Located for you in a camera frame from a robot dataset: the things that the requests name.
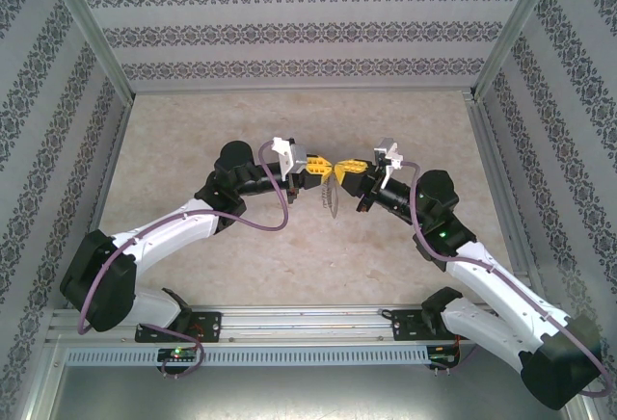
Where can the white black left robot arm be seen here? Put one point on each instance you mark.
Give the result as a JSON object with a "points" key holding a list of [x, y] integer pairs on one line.
{"points": [[159, 232]]}

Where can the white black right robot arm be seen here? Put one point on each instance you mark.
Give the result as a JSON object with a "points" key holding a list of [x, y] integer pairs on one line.
{"points": [[491, 285]]}

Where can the small green circuit board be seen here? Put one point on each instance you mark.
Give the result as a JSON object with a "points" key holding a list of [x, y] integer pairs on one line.
{"points": [[441, 357], [178, 353]]}

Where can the grey metal sheet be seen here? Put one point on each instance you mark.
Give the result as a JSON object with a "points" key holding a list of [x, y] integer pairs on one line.
{"points": [[308, 396]]}

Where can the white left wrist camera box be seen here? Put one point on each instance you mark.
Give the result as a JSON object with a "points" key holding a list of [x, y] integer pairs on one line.
{"points": [[289, 155]]}

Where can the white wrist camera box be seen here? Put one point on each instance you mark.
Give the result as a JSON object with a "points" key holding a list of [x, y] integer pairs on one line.
{"points": [[385, 148], [289, 155]]}

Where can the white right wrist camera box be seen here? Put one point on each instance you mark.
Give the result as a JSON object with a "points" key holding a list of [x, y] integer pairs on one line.
{"points": [[385, 148]]}

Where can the aluminium side rail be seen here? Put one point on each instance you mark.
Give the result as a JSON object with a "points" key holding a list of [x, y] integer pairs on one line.
{"points": [[103, 189], [489, 150]]}

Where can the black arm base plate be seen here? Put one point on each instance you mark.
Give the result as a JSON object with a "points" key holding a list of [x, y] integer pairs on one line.
{"points": [[405, 326], [212, 326]]}

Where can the long aluminium mounting rail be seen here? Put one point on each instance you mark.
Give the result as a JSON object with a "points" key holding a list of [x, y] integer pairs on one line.
{"points": [[308, 323]]}

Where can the aluminium corner post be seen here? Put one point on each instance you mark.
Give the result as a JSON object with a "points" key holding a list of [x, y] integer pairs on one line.
{"points": [[516, 25], [87, 25]]}

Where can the aluminium lower frame bar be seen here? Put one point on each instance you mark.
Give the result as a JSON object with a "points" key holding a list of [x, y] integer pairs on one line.
{"points": [[590, 412], [38, 381]]}

